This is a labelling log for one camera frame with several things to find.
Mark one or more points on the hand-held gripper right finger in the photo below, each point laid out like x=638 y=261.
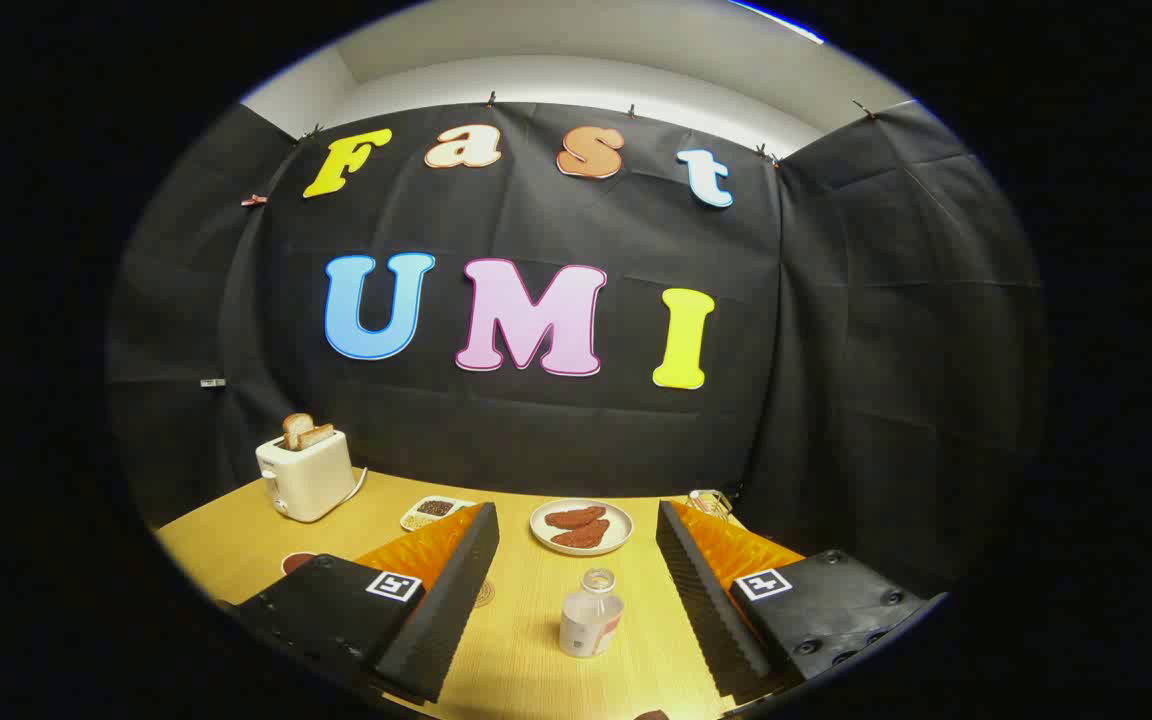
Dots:
x=711 y=620

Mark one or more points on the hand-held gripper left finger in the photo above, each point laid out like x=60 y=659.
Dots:
x=436 y=620

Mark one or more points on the round cork coaster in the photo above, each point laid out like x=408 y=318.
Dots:
x=484 y=595

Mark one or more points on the clear plastic juice bottle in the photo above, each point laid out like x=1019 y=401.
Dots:
x=589 y=620

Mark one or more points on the wooden table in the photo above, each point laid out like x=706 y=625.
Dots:
x=526 y=650

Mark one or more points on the white divided bean dish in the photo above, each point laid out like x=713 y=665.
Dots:
x=431 y=512

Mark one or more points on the white round plate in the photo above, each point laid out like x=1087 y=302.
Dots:
x=619 y=525

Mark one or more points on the red meat patty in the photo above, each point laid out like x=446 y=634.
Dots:
x=576 y=517
x=584 y=535

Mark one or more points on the cream toaster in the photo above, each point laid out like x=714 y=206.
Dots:
x=308 y=482

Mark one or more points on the black backdrop cloth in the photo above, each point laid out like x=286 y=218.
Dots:
x=536 y=430

